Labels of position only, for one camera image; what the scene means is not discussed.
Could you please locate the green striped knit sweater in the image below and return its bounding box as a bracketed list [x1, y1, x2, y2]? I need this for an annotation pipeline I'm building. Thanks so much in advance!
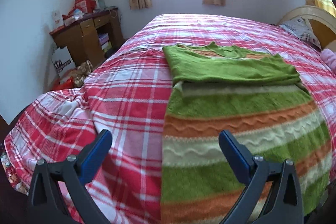
[161, 43, 333, 223]

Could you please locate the red plaid bed blanket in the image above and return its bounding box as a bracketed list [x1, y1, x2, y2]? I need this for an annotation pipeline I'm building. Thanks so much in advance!
[4, 14, 335, 223]

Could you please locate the gold patterned bag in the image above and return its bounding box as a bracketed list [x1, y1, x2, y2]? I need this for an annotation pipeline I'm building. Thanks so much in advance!
[72, 60, 93, 88]

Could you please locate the white paper shopping bag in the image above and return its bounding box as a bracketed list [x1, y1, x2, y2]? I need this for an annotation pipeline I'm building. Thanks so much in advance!
[51, 47, 76, 78]

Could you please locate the pink pillow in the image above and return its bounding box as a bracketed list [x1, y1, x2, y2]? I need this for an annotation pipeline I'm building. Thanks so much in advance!
[321, 48, 336, 74]

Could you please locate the brown wooden desk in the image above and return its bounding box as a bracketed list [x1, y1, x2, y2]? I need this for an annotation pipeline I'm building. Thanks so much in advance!
[50, 6, 125, 67]

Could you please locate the grey patterned pillow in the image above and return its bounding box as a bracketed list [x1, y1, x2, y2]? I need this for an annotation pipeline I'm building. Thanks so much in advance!
[278, 16, 322, 51]

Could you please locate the white card on desk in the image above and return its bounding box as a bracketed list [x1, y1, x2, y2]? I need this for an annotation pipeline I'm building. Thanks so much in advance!
[52, 10, 64, 29]

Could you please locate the cream wooden headboard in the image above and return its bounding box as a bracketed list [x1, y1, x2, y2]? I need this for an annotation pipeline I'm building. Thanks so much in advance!
[278, 6, 336, 52]

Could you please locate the red gift box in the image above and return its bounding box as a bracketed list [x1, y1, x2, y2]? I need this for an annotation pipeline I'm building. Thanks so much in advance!
[75, 0, 96, 14]

